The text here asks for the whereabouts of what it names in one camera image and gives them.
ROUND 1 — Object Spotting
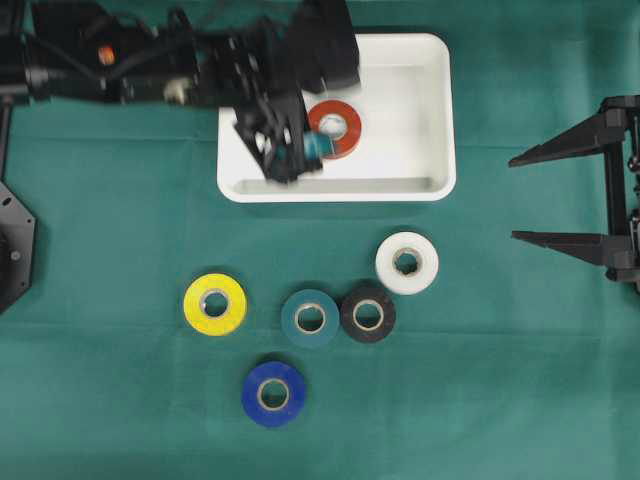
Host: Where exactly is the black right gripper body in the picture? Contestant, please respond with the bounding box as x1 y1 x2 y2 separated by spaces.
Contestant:
599 95 639 288

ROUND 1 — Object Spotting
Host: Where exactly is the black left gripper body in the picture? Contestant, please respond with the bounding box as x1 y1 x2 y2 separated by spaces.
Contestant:
192 17 305 123

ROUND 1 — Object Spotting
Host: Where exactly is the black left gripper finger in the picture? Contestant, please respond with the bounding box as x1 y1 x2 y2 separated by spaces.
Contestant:
234 107 285 180
274 94 323 184

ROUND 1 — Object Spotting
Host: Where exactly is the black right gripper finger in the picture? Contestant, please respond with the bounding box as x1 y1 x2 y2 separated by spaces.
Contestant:
511 231 605 266
508 113 605 168

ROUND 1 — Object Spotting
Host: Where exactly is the red tape roll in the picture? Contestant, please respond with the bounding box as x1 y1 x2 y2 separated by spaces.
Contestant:
308 100 362 160

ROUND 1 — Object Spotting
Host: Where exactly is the white tape roll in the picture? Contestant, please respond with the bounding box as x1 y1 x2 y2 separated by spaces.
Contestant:
375 231 439 295

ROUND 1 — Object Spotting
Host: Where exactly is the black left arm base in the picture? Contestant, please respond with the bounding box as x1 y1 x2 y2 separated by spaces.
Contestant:
1 107 37 313

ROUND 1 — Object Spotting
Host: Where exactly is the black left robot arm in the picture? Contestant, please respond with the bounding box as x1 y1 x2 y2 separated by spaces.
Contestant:
1 1 358 184

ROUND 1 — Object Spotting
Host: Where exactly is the green tape roll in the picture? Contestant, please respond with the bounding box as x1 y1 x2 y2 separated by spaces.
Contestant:
281 289 340 348

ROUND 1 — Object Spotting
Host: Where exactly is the yellow tape roll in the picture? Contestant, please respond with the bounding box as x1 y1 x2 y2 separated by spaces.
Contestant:
183 273 248 337

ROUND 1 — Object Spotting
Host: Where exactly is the black tape roll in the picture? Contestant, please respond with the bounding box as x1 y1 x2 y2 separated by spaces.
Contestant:
340 285 396 344

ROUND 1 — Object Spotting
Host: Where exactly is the blue tape roll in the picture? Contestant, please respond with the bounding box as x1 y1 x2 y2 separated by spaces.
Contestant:
242 361 307 428

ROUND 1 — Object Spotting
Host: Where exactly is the white plastic tray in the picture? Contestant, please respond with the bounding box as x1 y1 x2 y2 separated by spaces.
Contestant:
216 33 456 203

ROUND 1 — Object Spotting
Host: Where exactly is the green table cloth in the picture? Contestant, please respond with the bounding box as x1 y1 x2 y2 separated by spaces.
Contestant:
1 1 639 479

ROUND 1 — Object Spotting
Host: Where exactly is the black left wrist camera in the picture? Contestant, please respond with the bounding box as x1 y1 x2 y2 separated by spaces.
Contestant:
285 0 360 94

